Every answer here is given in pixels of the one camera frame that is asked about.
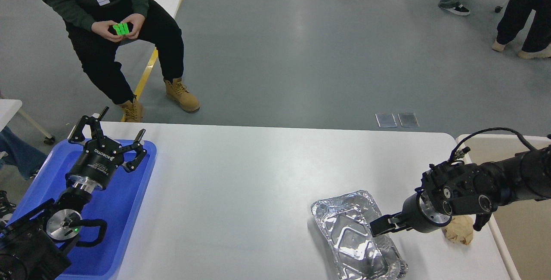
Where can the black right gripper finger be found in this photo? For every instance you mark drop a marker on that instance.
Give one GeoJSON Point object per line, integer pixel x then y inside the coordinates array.
{"type": "Point", "coordinates": [386, 224]}

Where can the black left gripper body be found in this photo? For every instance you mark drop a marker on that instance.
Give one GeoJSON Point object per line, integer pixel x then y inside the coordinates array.
{"type": "Point", "coordinates": [97, 163]}

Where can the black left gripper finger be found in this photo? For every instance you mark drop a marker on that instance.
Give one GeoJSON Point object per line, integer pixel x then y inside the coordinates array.
{"type": "Point", "coordinates": [77, 137]}
{"type": "Point", "coordinates": [137, 147]}

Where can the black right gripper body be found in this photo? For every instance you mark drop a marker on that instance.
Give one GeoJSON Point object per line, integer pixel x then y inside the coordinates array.
{"type": "Point", "coordinates": [419, 214]}

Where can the aluminium foil tray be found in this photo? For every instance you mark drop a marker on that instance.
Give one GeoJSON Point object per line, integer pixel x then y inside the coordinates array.
{"type": "Point", "coordinates": [344, 223]}

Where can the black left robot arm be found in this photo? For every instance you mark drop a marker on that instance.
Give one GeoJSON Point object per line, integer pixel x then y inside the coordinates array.
{"type": "Point", "coordinates": [76, 219]}

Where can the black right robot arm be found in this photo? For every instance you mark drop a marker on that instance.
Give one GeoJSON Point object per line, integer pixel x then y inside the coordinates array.
{"type": "Point", "coordinates": [453, 188]}

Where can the tan boot left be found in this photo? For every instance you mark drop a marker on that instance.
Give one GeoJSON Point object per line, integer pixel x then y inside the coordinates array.
{"type": "Point", "coordinates": [132, 110]}

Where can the tan boot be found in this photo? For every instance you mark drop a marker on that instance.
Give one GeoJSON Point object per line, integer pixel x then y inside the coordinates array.
{"type": "Point", "coordinates": [177, 91]}
{"type": "Point", "coordinates": [132, 110]}

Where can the crumpled brown paper ball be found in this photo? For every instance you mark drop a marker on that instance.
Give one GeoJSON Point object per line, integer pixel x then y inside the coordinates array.
{"type": "Point", "coordinates": [460, 229]}

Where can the blue plastic tray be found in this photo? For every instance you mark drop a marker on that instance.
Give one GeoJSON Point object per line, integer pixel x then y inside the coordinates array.
{"type": "Point", "coordinates": [118, 205]}

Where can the tan boot right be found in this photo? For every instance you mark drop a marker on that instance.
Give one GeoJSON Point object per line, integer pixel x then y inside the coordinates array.
{"type": "Point", "coordinates": [177, 91]}

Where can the blue jeans leg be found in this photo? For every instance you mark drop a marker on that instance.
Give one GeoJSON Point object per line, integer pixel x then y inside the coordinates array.
{"type": "Point", "coordinates": [26, 158]}

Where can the right metal floor plate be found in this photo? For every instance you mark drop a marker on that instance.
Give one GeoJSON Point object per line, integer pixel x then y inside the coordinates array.
{"type": "Point", "coordinates": [408, 120]}

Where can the metal floor plate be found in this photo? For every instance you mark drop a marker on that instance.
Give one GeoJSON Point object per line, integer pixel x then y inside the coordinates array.
{"type": "Point", "coordinates": [408, 120]}
{"type": "Point", "coordinates": [386, 120]}

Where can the left metal floor plate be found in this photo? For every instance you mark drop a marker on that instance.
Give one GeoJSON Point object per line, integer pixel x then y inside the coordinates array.
{"type": "Point", "coordinates": [386, 120]}

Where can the beige plastic bin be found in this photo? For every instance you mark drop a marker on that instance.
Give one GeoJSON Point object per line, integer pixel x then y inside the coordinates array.
{"type": "Point", "coordinates": [524, 226]}

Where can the green puzzle cube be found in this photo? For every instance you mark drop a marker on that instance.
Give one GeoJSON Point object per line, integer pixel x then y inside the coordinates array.
{"type": "Point", "coordinates": [121, 29]}

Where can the seated person in green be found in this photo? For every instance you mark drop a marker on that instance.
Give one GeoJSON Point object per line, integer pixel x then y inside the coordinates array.
{"type": "Point", "coordinates": [88, 24]}

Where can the standing person in black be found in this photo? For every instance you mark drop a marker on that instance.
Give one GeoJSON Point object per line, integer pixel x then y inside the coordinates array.
{"type": "Point", "coordinates": [537, 42]}

